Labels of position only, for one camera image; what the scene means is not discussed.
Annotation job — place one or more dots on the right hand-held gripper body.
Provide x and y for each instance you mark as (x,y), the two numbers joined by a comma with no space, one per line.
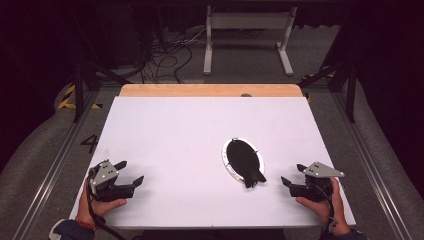
(320,170)

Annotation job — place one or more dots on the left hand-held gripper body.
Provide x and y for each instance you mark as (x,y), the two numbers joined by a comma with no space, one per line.
(104,173)

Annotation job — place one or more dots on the oval silver photo frame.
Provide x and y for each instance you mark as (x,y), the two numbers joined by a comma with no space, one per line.
(245,161)

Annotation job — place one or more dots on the person's left hand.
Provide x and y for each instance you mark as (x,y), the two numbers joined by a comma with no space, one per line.
(100,207)

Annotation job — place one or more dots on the person's right hand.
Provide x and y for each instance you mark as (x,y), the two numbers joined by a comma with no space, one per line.
(321,210)

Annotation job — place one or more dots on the white board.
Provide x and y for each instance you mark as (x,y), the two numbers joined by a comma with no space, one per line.
(186,140)

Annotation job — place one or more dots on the yellow black floor tape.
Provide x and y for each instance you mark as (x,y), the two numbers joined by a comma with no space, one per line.
(66,100)
(316,75)

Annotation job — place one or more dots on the black metal stand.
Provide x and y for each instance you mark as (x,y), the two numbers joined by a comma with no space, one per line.
(79,86)
(350,90)

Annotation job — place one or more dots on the wooden table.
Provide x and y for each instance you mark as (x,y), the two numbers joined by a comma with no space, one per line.
(206,90)

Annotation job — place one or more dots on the aluminium floor rail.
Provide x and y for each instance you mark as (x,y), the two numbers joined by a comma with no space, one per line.
(370,166)
(50,173)

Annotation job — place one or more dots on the grey metal table frame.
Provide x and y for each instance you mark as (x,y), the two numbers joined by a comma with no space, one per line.
(248,20)

